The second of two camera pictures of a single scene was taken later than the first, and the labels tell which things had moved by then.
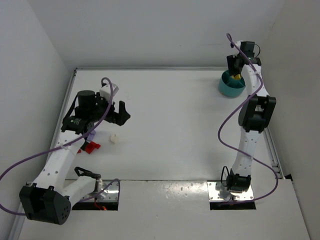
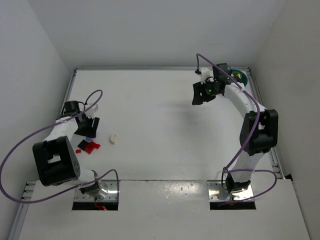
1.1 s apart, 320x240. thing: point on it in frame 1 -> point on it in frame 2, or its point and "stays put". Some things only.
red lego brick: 91,147 stays put
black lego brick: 84,146 stays put
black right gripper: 233,63 -> 200,91
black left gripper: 116,114 -> 88,127
